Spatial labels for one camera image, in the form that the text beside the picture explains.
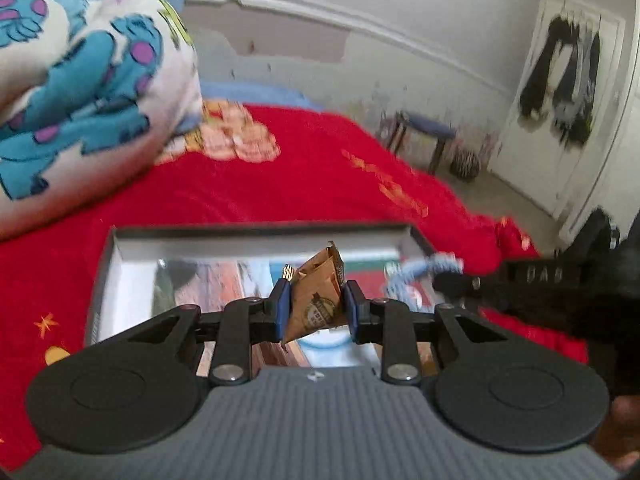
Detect blue knitted scrunchie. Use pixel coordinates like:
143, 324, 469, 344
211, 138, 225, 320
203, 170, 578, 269
382, 252, 464, 314

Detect person's right hand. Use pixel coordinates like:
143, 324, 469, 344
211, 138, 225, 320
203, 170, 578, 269
592, 396, 640, 471

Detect Chinese history textbook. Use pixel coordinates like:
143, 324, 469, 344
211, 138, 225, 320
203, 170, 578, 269
151, 250, 439, 372

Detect black shallow cardboard box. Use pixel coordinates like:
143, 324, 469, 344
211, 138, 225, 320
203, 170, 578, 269
85, 223, 442, 344

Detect white door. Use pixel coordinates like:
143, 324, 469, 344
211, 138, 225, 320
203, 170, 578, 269
489, 0, 627, 217

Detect red plush bed blanket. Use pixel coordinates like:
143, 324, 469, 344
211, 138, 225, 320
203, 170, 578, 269
0, 103, 591, 470

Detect patterned ball on floor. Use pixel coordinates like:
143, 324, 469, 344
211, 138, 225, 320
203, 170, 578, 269
449, 148, 482, 182

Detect blue padded stool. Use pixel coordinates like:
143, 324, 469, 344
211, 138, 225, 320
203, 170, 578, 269
386, 110, 457, 176

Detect dark clothes hanging on door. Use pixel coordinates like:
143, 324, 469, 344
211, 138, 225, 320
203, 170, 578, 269
518, 14, 601, 148

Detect cartoon monster print duvet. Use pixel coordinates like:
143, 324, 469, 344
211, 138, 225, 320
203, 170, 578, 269
1, 0, 203, 237

